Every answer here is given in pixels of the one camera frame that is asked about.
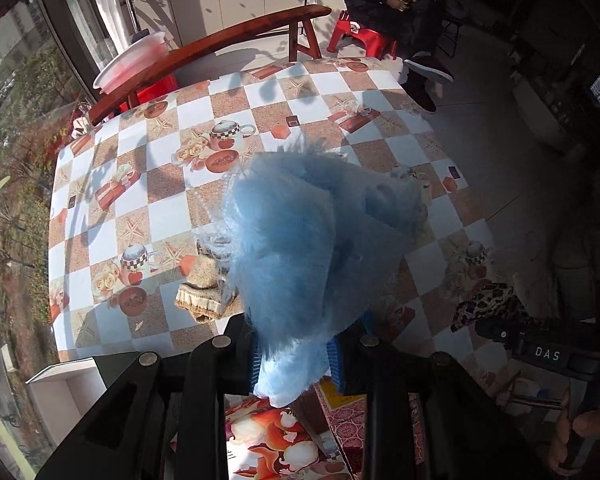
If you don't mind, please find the beige knitted sock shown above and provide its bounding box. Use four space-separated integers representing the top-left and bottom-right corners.
174 255 244 324

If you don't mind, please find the light blue tulle scrunchie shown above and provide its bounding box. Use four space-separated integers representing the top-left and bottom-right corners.
202 139 428 408

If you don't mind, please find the red patterned box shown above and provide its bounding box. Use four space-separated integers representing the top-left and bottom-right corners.
314 376 427 479

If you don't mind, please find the leopard print cloth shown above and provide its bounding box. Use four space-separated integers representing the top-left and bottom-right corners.
450 283 528 333

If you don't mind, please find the checkered patterned tablecloth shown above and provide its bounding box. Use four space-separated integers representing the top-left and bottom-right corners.
48 58 515 405

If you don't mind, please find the white plastic basin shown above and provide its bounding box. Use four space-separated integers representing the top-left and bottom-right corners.
93 32 170 94

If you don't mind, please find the red plastic stool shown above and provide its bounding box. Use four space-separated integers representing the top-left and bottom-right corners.
327 10 398 60

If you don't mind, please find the red wooden chair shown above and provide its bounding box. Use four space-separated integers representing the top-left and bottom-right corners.
87 4 332 126

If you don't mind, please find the seated person in black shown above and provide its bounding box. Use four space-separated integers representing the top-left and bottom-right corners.
343 0 454 113

